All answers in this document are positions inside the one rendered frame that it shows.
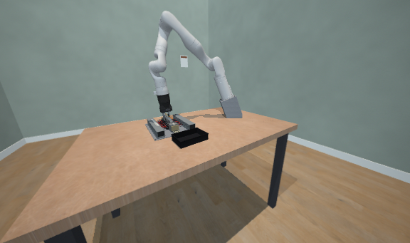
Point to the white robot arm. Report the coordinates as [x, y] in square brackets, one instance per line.
[168, 22]

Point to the grey relay panel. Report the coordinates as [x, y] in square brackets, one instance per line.
[162, 129]

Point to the black parts tray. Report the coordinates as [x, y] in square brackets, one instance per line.
[189, 137]

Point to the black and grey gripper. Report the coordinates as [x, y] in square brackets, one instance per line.
[163, 99]

